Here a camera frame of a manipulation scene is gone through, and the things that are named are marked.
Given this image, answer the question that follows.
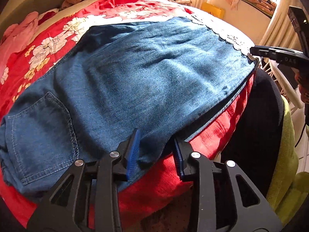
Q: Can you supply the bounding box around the blue denim pants lace hem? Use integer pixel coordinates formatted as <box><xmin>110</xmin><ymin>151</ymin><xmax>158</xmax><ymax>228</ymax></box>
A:
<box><xmin>1</xmin><ymin>17</ymin><xmax>256</xmax><ymax>199</ymax></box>

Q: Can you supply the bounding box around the person right hand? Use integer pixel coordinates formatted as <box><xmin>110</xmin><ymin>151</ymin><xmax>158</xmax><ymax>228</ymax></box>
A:
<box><xmin>295</xmin><ymin>71</ymin><xmax>309</xmax><ymax>126</ymax></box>

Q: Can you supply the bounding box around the cream window curtain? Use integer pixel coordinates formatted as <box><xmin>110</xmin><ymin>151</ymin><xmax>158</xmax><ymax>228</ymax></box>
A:
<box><xmin>191</xmin><ymin>0</ymin><xmax>303</xmax><ymax>50</ymax></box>

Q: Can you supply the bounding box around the red floral bedspread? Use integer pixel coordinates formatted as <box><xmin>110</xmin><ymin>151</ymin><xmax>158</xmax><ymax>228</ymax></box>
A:
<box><xmin>1</xmin><ymin>0</ymin><xmax>255</xmax><ymax>227</ymax></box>

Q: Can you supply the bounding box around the yellow paper bag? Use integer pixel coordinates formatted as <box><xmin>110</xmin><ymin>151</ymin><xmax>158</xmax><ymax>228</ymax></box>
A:
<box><xmin>201</xmin><ymin>3</ymin><xmax>225</xmax><ymax>19</ymax></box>

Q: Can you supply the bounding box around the green sleeve of person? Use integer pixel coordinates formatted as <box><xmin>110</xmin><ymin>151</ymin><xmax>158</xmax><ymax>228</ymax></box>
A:
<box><xmin>266</xmin><ymin>97</ymin><xmax>308</xmax><ymax>226</ymax></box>

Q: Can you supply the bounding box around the dark red pillow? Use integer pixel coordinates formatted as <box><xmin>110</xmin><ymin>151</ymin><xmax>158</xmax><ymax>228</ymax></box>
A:
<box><xmin>38</xmin><ymin>11</ymin><xmax>57</xmax><ymax>26</ymax></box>

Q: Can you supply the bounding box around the pink velvet quilt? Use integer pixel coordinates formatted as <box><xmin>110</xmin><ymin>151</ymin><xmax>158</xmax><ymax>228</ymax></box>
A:
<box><xmin>1</xmin><ymin>12</ymin><xmax>39</xmax><ymax>77</ymax></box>

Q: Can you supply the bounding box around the beige bed sheet mattress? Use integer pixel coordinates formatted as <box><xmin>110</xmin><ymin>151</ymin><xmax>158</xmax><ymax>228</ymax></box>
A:
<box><xmin>25</xmin><ymin>0</ymin><xmax>254</xmax><ymax>59</ymax></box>

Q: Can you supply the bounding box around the white wire rack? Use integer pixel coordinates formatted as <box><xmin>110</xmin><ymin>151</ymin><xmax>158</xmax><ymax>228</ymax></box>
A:
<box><xmin>262</xmin><ymin>58</ymin><xmax>305</xmax><ymax>114</ymax></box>

